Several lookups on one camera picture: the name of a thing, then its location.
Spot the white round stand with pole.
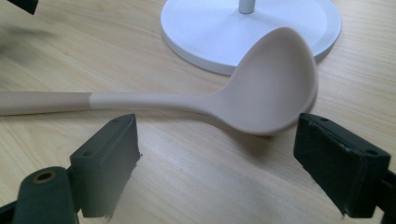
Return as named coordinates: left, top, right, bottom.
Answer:
left=160, top=0, right=343, bottom=77

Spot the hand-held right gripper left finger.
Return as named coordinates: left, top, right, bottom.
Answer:
left=69, top=113, right=141, bottom=221

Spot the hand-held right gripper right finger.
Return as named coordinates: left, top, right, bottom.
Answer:
left=292, top=112, right=392, bottom=219

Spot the pale pink silicone ladle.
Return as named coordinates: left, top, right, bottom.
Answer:
left=0, top=26, right=319, bottom=137

